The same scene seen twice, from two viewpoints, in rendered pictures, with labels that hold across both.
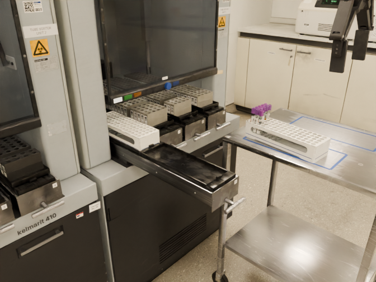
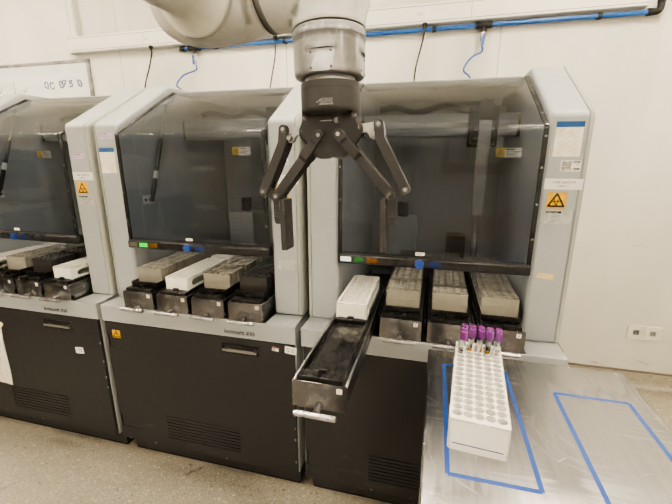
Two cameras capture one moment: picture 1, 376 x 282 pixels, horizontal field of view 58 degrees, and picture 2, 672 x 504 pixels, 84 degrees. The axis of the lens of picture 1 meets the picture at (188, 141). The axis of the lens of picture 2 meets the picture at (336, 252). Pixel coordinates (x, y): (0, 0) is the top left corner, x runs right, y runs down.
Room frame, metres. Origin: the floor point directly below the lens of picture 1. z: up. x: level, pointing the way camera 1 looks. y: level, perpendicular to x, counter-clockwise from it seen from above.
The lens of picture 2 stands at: (0.55, -0.81, 1.32)
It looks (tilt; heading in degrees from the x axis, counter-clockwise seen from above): 14 degrees down; 61
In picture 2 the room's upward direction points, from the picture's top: straight up
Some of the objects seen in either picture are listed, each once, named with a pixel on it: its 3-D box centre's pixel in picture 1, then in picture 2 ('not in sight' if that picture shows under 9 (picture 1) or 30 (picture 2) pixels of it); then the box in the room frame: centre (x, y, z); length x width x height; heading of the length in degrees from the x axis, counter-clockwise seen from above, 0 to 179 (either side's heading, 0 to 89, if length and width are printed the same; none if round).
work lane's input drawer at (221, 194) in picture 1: (156, 157); (348, 332); (1.10, 0.12, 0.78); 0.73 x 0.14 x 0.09; 47
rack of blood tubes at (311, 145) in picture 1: (285, 136); (477, 389); (1.13, -0.36, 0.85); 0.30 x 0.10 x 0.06; 42
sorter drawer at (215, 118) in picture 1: (169, 102); (487, 300); (1.71, 0.10, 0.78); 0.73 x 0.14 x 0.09; 47
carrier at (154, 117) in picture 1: (156, 117); (402, 297); (1.33, 0.13, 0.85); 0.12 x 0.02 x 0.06; 137
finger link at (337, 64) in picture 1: (338, 56); (286, 224); (0.74, -0.32, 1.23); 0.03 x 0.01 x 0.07; 48
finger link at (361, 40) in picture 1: (360, 45); (384, 224); (0.84, -0.41, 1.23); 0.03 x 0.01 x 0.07; 48
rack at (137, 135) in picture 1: (125, 130); (359, 296); (1.22, 0.25, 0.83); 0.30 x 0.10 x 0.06; 47
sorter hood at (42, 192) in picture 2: not in sight; (63, 164); (0.29, 1.43, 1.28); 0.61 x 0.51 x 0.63; 137
